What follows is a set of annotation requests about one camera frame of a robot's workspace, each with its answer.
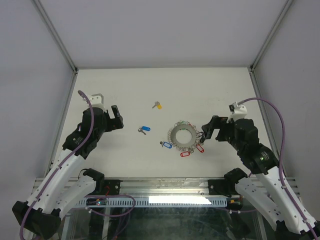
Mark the aluminium rail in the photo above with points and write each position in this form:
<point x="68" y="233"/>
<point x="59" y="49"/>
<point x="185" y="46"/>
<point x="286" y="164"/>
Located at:
<point x="141" y="187"/>

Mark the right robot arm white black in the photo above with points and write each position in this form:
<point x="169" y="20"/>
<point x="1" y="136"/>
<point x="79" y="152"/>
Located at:
<point x="279" y="205"/>

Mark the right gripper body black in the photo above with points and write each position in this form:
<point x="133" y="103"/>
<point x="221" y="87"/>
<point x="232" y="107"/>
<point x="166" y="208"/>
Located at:
<point x="225" y="133"/>

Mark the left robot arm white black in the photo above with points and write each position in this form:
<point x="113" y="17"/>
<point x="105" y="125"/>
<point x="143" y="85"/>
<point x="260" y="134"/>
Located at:
<point x="44" y="210"/>

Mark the metal disc with keyrings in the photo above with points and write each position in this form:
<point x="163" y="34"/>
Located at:
<point x="184" y="136"/>

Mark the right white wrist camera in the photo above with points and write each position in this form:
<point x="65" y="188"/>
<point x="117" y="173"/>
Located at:
<point x="238" y="111"/>

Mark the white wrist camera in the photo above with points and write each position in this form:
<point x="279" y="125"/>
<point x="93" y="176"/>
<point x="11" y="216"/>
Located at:
<point x="97" y="101"/>
<point x="238" y="111"/>

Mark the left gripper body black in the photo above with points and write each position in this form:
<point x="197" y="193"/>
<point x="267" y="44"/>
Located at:
<point x="111" y="124"/>

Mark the key with yellow tag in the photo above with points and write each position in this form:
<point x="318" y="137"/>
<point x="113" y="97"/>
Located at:
<point x="157" y="105"/>

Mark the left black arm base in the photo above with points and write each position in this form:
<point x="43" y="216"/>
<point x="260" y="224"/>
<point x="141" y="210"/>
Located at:
<point x="103" y="186"/>

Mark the red outline key tag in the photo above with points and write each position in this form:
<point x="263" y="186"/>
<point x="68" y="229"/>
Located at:
<point x="185" y="154"/>

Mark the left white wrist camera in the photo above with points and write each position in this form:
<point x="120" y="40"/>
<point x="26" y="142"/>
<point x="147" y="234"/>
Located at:
<point x="97" y="101"/>

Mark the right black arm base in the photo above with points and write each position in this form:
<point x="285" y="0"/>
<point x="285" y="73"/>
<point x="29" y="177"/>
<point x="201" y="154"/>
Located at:
<point x="226" y="185"/>

